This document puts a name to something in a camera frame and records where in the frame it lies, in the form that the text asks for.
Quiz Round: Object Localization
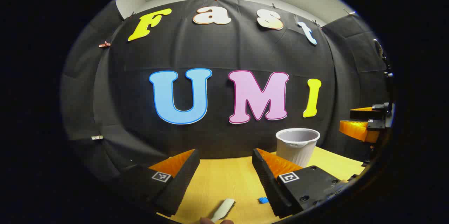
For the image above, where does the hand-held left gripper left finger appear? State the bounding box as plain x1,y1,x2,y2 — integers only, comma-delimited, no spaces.
116,149,201,217

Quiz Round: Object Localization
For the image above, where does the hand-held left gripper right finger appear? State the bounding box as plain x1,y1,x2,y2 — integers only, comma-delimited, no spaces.
252,148,351,218

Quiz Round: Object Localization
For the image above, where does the white ribbed garbage bin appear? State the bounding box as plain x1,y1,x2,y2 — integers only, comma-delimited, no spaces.
275,128,321,167

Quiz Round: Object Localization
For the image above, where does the small white broom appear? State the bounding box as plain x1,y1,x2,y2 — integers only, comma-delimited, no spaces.
210,198,235,222

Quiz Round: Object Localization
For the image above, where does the wooden desktop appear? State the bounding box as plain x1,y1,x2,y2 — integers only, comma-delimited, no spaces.
156,146,365,224

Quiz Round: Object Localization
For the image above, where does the dark metal stand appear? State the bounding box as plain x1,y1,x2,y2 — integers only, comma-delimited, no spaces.
373,38,394,78

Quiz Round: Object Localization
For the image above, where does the black backdrop cloth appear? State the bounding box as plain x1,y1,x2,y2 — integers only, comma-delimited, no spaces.
60,0,391,182

